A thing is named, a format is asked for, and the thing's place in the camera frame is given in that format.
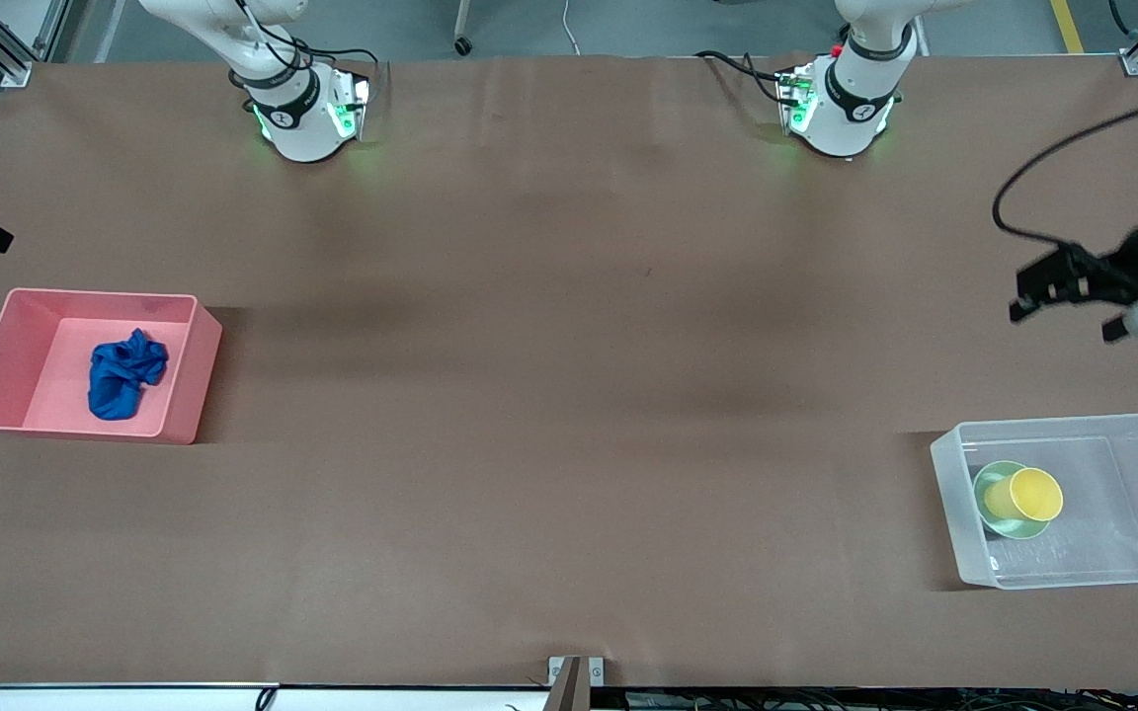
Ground yellow plastic cup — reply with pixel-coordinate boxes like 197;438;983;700
982;466;1065;524

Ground blue cloth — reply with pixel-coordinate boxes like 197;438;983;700
87;328;170;422

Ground mint green bowl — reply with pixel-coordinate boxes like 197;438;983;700
971;459;1054;541

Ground clear plastic storage box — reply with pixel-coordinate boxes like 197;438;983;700
930;412;1138;591

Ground pink plastic bin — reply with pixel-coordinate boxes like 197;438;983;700
0;287;224;445

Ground brown table cover sheet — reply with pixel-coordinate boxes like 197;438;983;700
0;51;1138;690

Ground black left base cables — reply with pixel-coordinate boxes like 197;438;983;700
694;47;789;106

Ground black base cables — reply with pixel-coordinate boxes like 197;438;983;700
228;0;382;92
694;47;789;106

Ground black right base cables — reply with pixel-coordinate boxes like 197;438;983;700
228;0;382;92

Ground metal table edge bracket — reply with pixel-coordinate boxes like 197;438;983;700
547;656;606;711

